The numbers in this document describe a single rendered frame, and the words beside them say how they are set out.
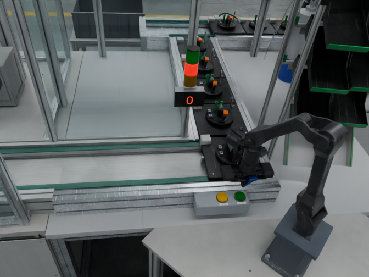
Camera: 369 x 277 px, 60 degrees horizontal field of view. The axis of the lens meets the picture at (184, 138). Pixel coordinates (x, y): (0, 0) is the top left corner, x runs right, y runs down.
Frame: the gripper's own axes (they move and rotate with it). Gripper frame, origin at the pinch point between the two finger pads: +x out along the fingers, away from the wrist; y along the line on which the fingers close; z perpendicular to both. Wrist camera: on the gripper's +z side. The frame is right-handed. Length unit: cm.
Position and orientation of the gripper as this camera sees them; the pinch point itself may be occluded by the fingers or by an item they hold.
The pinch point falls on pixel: (244, 180)
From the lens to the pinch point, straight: 121.6
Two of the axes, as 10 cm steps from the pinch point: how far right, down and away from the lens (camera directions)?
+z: -1.5, -6.8, 7.2
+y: -9.9, 0.5, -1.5
